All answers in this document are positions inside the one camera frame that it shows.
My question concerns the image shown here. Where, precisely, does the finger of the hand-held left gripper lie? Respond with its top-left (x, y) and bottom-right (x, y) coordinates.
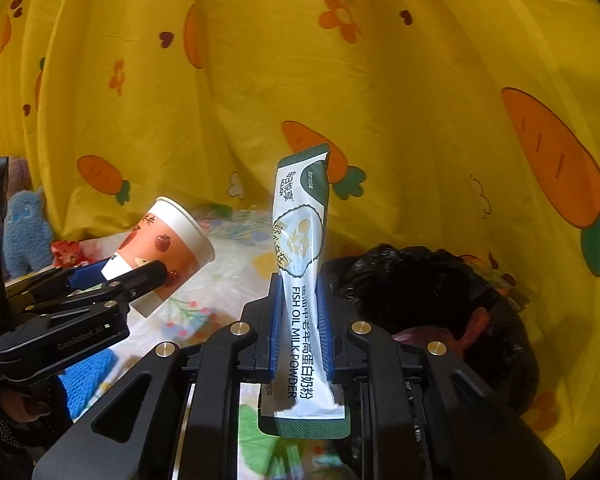
top-left (10, 259), bottom-right (169, 322)
top-left (4, 259), bottom-right (115, 303)

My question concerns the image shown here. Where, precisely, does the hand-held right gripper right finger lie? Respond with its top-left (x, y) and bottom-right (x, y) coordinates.
top-left (317, 272), bottom-right (566, 480)

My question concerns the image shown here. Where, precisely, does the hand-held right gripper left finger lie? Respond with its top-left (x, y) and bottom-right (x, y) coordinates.
top-left (32, 272), bottom-right (283, 480)

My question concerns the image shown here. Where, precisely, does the orange white paper cup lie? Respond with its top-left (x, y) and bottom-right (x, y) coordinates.
top-left (101, 197), bottom-right (216, 318)

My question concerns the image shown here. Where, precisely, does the black trash bag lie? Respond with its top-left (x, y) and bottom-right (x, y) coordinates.
top-left (325, 244), bottom-right (540, 480)

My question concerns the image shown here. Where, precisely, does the white green powder sachet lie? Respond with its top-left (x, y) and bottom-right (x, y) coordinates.
top-left (257, 143), bottom-right (352, 439)

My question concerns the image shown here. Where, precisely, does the person's left hand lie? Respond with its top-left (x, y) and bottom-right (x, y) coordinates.
top-left (2, 385), bottom-right (68, 441)

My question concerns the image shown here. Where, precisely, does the crumpled red plastic wrapper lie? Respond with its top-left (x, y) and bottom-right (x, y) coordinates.
top-left (50, 240), bottom-right (87, 267)

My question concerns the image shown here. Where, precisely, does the blue plush toy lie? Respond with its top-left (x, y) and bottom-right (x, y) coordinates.
top-left (2, 187), bottom-right (56, 281)

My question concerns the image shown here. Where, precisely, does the blue knitted cloth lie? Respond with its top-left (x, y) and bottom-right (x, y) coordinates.
top-left (57, 350), bottom-right (119, 414)

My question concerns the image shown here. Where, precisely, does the brown teddy bear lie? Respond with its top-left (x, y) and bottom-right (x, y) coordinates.
top-left (7, 157), bottom-right (32, 196)

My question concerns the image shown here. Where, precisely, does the yellow carrot print curtain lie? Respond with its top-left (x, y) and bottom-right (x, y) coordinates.
top-left (0, 0), bottom-right (600, 480)

